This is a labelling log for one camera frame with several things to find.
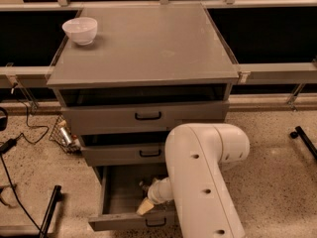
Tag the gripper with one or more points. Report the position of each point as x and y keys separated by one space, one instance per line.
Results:
x=154 y=193

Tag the clear plastic water bottle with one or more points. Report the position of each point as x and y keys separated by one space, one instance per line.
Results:
x=144 y=187

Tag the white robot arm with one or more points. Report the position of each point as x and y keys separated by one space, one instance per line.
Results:
x=193 y=154

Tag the grey bottom drawer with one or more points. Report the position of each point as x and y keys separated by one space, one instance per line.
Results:
x=122 y=194

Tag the grey drawer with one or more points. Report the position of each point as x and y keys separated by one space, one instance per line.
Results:
x=124 y=148
x=122 y=194
x=141 y=117

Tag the grey middle drawer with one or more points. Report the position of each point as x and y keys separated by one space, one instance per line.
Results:
x=124 y=148

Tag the grey top drawer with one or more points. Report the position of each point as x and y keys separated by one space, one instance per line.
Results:
x=141 y=117

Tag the grey drawer cabinet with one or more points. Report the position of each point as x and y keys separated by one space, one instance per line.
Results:
x=145 y=55

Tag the black stand leg left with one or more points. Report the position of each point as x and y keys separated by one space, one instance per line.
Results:
x=55 y=199

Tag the black stand leg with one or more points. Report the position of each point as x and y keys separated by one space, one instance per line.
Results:
x=55 y=199
x=299 y=132

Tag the silver can in basket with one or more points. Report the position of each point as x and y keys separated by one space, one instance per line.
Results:
x=64 y=132

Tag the black power adapter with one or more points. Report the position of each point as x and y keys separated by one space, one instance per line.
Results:
x=7 y=146

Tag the black stand leg right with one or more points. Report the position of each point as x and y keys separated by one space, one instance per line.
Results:
x=299 y=132

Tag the white bowl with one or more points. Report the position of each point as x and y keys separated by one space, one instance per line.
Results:
x=81 y=30

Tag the black wire basket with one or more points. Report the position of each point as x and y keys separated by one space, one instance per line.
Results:
x=61 y=136

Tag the grey metal rail frame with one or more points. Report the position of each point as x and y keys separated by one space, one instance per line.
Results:
x=269 y=42

